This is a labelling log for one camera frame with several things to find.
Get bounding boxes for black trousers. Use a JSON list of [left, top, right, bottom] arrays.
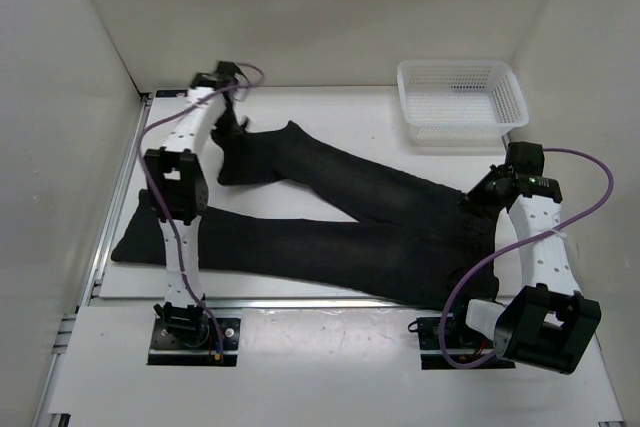
[[110, 119, 503, 306]]

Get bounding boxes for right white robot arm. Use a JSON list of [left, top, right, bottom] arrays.
[[449, 142, 601, 374]]

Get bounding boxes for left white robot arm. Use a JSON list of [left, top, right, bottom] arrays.
[[139, 61, 244, 348]]

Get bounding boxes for blue corner label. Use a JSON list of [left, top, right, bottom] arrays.
[[155, 89, 187, 98]]

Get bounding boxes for white perforated plastic basket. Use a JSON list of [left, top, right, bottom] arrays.
[[397, 59, 529, 143]]

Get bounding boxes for right aluminium rail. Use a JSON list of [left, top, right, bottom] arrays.
[[501, 132, 581, 298]]

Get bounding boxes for aluminium rail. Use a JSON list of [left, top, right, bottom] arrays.
[[31, 93, 154, 426], [88, 297, 439, 317], [501, 132, 581, 298]]

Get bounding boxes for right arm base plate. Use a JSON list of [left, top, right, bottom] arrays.
[[408, 306, 518, 371]]

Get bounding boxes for front aluminium rail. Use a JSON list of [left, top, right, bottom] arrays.
[[88, 297, 439, 317]]

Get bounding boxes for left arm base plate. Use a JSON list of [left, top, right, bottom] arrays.
[[147, 303, 241, 367]]

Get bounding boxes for left aluminium rail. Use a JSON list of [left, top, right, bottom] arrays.
[[31, 93, 154, 426]]

